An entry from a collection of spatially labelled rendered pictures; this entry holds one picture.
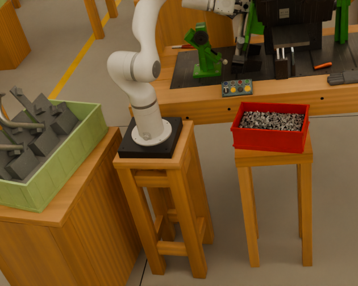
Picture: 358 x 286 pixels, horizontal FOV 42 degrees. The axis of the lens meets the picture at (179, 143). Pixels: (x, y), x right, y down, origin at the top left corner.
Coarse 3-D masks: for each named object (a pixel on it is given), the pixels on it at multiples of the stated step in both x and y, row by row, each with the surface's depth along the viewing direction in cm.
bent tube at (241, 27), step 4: (244, 4) 234; (248, 4) 234; (244, 8) 239; (248, 8) 234; (240, 16) 244; (244, 16) 243; (240, 20) 245; (244, 20) 245; (240, 24) 246; (240, 28) 246; (240, 32) 246; (240, 36) 245; (236, 48) 244; (236, 52) 244; (240, 52) 244
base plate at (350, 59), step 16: (352, 32) 259; (224, 48) 271; (336, 48) 248; (352, 48) 245; (176, 64) 266; (192, 64) 263; (272, 64) 247; (288, 64) 244; (304, 64) 241; (336, 64) 235; (352, 64) 233; (176, 80) 252; (192, 80) 249; (208, 80) 246; (224, 80) 243; (256, 80) 237
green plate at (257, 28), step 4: (252, 4) 222; (252, 8) 223; (252, 12) 224; (248, 16) 233; (252, 16) 227; (256, 16) 226; (248, 20) 230; (252, 20) 228; (256, 20) 228; (248, 24) 228; (252, 24) 229; (256, 24) 229; (260, 24) 229; (248, 28) 229; (252, 28) 231; (256, 28) 230; (260, 28) 230; (248, 32) 231; (252, 32) 232; (256, 32) 232; (260, 32) 231
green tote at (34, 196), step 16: (80, 112) 243; (96, 112) 232; (80, 128) 221; (96, 128) 234; (64, 144) 212; (80, 144) 223; (96, 144) 236; (48, 160) 204; (64, 160) 214; (80, 160) 224; (32, 176) 196; (48, 176) 205; (64, 176) 215; (0, 192) 205; (16, 192) 199; (32, 192) 197; (48, 192) 206; (32, 208) 203
